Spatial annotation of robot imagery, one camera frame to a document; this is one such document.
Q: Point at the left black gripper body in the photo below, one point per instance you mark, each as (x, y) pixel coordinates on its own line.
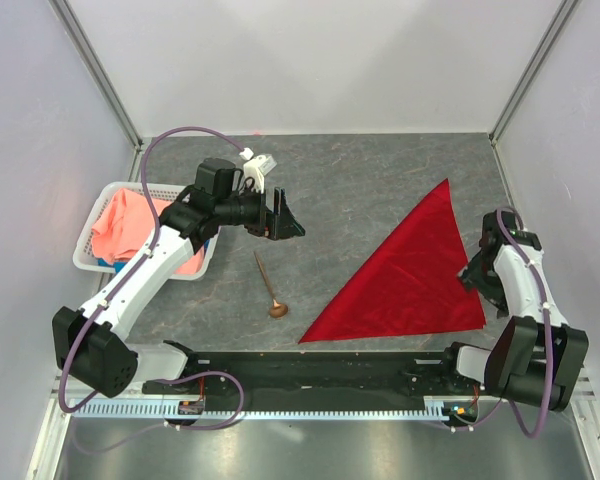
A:
(239, 210)

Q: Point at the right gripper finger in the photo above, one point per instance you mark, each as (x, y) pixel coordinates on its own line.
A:
(470, 278)
(497, 310)

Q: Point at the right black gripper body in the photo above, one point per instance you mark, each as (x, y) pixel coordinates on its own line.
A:
(494, 289)

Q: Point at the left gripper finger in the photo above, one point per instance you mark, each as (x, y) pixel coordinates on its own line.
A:
(283, 217)
(283, 230)

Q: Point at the red cloth napkin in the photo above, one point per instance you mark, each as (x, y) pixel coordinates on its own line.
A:
(409, 285)

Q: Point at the copper spoon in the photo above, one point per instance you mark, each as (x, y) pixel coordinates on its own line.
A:
(278, 309)

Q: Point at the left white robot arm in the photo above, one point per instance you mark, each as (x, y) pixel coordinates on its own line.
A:
(89, 342)

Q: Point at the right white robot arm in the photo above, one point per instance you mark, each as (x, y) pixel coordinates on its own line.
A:
(538, 353)

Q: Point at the pink cloth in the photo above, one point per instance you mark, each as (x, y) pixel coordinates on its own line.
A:
(123, 229)

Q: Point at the blue cloth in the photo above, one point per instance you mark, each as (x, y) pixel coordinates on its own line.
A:
(190, 268)

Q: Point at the white plastic basket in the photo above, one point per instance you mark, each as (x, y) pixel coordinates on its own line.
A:
(83, 256)

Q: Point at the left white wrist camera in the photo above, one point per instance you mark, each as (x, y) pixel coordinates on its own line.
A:
(255, 168)

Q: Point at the slotted cable duct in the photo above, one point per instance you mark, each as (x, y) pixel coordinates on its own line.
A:
(162, 408)

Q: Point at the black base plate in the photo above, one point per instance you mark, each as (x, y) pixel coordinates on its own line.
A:
(343, 379)

